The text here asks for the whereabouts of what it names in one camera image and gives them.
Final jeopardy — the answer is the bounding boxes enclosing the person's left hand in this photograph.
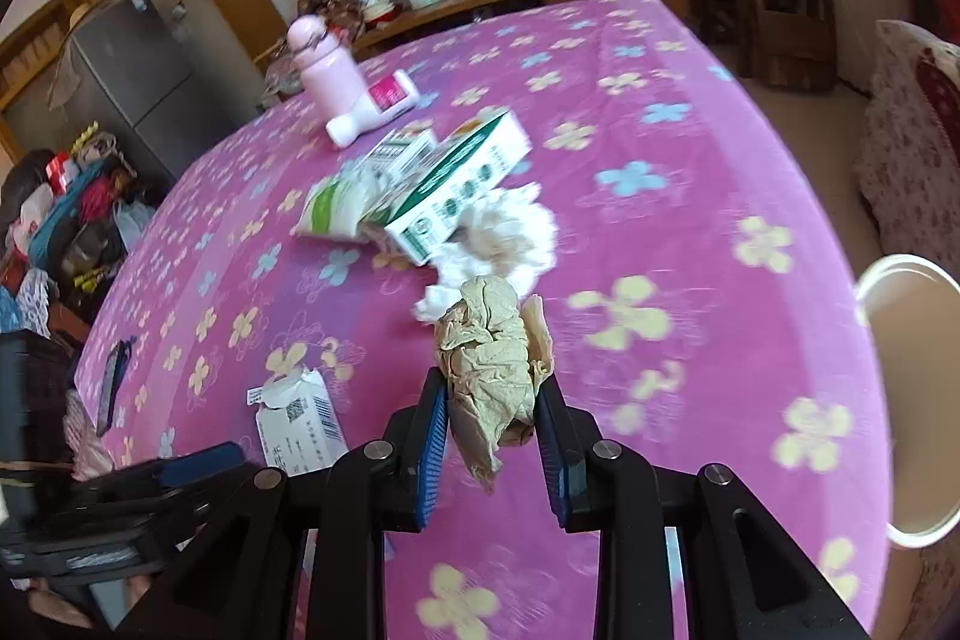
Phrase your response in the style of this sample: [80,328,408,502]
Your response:
[26,572,155,633]

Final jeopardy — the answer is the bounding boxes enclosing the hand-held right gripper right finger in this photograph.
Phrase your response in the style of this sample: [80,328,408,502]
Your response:
[534,374,875,640]

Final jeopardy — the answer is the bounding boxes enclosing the dark cloth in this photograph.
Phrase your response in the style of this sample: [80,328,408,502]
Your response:
[0,331,80,461]

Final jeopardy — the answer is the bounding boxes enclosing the small printed white carton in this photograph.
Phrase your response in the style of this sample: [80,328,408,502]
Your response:
[358,128,442,191]

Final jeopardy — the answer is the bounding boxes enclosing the pink cloth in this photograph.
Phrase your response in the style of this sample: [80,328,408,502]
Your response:
[64,389,113,480]

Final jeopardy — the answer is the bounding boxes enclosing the green white milk carton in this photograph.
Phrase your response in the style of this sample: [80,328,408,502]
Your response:
[360,110,535,268]

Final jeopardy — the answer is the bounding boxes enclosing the floral covered sofa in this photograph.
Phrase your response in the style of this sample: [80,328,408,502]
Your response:
[855,17,960,251]

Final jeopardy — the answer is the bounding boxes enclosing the brown paper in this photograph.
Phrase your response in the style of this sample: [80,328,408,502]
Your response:
[435,275,557,495]

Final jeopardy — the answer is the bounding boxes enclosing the white plastic bag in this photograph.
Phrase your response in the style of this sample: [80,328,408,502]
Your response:
[112,197,162,251]

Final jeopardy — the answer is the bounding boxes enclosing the grey refrigerator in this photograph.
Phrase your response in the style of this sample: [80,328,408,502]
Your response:
[45,0,222,184]

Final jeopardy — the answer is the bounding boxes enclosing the blue bag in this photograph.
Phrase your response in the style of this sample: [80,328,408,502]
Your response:
[26,160,125,251]

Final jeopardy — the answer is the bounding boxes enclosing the pink thermos bottle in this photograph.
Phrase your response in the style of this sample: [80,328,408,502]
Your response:
[287,15,368,120]

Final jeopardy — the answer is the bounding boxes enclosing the small white tissue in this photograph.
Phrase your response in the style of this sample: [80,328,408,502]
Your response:
[411,281,460,324]

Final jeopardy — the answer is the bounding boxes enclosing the wooden shelf frame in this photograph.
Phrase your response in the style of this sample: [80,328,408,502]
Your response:
[0,0,113,161]

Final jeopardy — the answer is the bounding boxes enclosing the clear plastic bag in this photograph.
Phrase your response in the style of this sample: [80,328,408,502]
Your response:
[259,51,305,101]

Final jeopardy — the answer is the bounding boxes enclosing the green white pouch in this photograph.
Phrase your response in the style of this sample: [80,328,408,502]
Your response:
[298,169,380,242]

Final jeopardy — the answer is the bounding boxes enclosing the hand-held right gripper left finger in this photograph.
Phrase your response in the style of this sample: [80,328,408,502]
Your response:
[112,368,455,640]

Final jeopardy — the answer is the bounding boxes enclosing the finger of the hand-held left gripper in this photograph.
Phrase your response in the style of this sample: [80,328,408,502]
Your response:
[71,441,248,513]
[26,482,230,540]

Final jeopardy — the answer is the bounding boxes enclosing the red white box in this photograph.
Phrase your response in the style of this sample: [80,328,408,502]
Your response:
[45,149,80,191]

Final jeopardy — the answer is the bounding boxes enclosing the large white tissue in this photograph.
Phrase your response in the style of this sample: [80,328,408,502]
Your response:
[429,181,562,290]

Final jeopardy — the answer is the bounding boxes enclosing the white medicine box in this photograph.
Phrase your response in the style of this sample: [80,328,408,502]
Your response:
[246,366,347,472]

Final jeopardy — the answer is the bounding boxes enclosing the white pink plastic bucket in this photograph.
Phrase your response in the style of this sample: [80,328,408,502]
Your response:
[855,254,960,549]

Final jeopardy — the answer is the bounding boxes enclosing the white bottle with pink label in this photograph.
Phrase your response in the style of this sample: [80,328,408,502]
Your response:
[326,70,419,148]

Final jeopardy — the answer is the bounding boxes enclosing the black smartphone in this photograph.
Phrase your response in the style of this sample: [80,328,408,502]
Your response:
[96,336,137,438]

